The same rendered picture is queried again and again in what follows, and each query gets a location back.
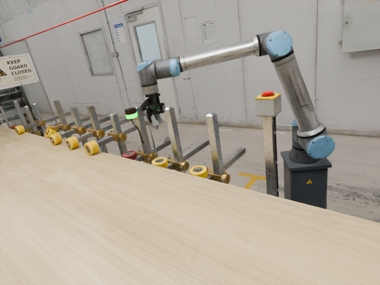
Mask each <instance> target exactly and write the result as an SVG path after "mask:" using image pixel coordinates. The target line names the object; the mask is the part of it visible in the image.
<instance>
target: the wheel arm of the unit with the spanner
mask: <svg viewBox="0 0 380 285"><path fill-rule="evenodd" d="M170 144H171V141H168V142H164V141H163V142H162V143H160V144H158V145H156V150H157V152H158V151H160V150H161V149H163V148H165V147H167V146H168V145H170ZM151 150H152V152H154V153H155V150H154V147H152V148H151ZM135 161H139V162H141V161H143V156H142V155H138V156H137V158H136V159H135Z"/></svg>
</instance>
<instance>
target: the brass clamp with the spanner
mask: <svg viewBox="0 0 380 285"><path fill-rule="evenodd" d="M136 154H137V156H138V155H142V157H143V161H145V162H149V163H150V162H152V161H153V160H154V159H156V158H157V155H156V154H154V152H151V153H149V154H144V152H143V150H142V149H141V151H140V152H138V151H137V152H136Z"/></svg>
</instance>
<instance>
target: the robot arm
mask: <svg viewBox="0 0 380 285"><path fill-rule="evenodd" d="M292 45H293V40H292V37H291V35H290V34H289V33H287V32H285V31H273V32H267V33H262V34H258V35H255V36H254V37H253V38H252V39H250V40H246V41H242V42H237V43H234V44H229V45H225V46H221V47H216V48H213V49H209V50H204V51H199V52H196V53H192V54H187V55H183V56H178V57H173V58H168V59H166V60H165V61H160V62H153V61H147V62H143V63H140V64H138V65H137V72H138V74H139V78H140V83H141V89H142V93H143V94H144V95H145V97H149V98H148V99H146V100H145V101H144V103H143V104H142V105H141V106H140V107H141V108H142V112H143V111H145V110H146V115H147V118H148V120H149V121H150V123H151V124H152V125H153V127H154V128H155V129H158V128H159V124H160V123H163V119H162V118H161V117H160V113H164V112H165V110H164V108H165V104H164V103H160V101H159V96H160V93H158V92H159V89H158V83H157V80H158V79H165V78H170V77H177V76H179V75H180V72H184V71H188V70H192V69H195V68H200V67H205V66H209V65H212V64H217V63H222V62H226V61H231V60H234V59H239V58H244V57H248V56H251V55H255V56H257V57H260V56H264V55H269V57H270V60H271V62H272V64H273V65H274V68H275V70H276V73H277V75H278V78H279V81H280V83H281V85H282V88H283V90H284V93H285V95H286V97H287V100H288V103H289V105H290V108H291V110H292V113H293V115H294V117H295V120H293V121H292V149H291V151H290V153H289V159H290V160H291V161H292V162H295V163H299V164H312V163H316V162H318V161H319V160H320V159H323V158H326V157H328V156H329V155H330V154H331V153H332V152H333V151H334V149H335V141H334V140H333V138H332V137H330V136H329V135H328V133H327V130H326V127H325V124H324V123H322V122H319V120H318V117H317V114H316V111H315V109H314V106H313V104H312V100H311V98H310V95H309V93H308V90H307V87H306V85H305V82H304V79H303V76H302V74H301V71H300V68H299V65H298V63H297V60H296V57H295V55H294V50H293V47H292ZM163 105H164V108H163Z"/></svg>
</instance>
